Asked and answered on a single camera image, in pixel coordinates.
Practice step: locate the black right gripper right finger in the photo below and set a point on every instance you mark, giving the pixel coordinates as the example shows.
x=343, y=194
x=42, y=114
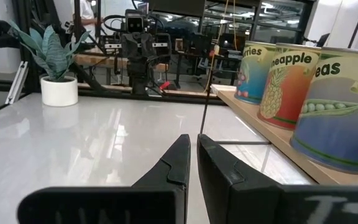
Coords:
x=244, y=202

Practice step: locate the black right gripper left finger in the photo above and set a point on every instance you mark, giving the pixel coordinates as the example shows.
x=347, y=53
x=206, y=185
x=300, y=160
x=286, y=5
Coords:
x=154, y=202

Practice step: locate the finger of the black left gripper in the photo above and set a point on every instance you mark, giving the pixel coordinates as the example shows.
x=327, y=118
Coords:
x=134, y=46
x=145, y=46

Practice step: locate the cherries label tin can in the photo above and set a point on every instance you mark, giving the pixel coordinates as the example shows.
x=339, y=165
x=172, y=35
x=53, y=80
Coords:
x=253, y=81

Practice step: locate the pineapple label orange tin can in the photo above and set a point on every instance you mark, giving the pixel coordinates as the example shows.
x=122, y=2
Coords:
x=287, y=93

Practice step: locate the peas label blue tin can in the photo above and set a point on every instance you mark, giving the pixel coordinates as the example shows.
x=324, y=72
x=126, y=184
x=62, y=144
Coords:
x=337, y=130

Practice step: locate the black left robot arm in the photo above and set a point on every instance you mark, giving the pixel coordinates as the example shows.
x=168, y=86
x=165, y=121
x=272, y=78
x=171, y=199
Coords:
x=138, y=77

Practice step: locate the wooden shelf black metal legs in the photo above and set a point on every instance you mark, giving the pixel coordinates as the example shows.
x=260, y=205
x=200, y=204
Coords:
x=278, y=137

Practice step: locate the wooden background table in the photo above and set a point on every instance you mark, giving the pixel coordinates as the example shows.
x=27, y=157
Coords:
x=89, y=59

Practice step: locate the person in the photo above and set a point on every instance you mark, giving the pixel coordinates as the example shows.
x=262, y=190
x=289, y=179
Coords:
x=87, y=12

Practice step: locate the red clip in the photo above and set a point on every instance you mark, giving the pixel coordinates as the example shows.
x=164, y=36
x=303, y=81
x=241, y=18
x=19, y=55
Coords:
x=165, y=85

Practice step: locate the black monitor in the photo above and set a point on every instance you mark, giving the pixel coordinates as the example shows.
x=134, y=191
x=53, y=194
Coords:
x=179, y=7

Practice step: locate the artificial plant in white pot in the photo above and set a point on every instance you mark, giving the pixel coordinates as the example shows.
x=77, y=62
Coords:
x=59, y=93

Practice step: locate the silver aluminium profile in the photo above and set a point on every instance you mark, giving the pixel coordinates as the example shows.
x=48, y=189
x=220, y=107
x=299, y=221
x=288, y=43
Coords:
x=17, y=82

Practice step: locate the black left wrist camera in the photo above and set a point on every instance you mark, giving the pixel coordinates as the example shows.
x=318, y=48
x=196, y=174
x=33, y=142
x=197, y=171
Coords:
x=134, y=23

